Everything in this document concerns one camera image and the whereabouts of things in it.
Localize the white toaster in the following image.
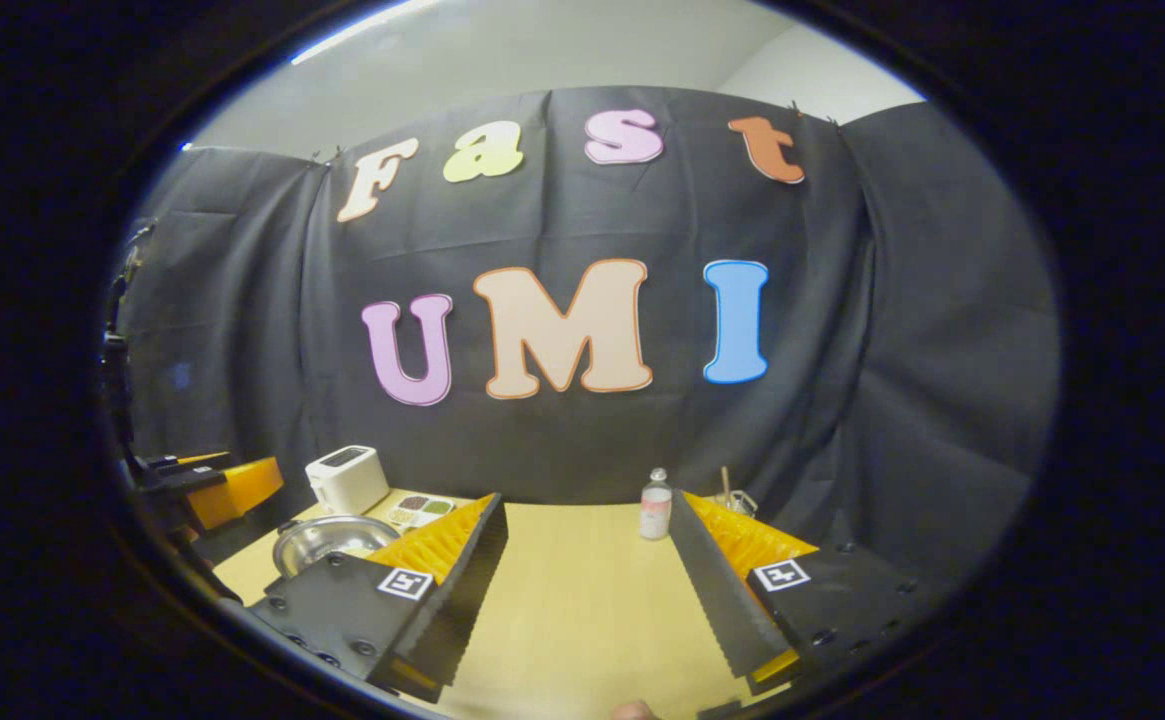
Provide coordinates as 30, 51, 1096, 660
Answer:
305, 445, 391, 517

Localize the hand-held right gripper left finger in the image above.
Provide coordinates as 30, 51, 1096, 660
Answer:
247, 492, 509, 703

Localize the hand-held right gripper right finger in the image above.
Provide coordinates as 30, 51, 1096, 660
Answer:
669, 489, 943, 697

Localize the white divided dish with beans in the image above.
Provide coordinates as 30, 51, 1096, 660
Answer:
387, 493, 456, 530

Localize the steel pot with black handle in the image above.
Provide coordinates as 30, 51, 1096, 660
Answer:
272, 515, 404, 580

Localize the black backdrop cloth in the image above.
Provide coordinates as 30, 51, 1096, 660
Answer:
112, 87, 1061, 591

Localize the clear bottle with pink label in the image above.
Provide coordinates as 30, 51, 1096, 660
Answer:
639, 468, 674, 542

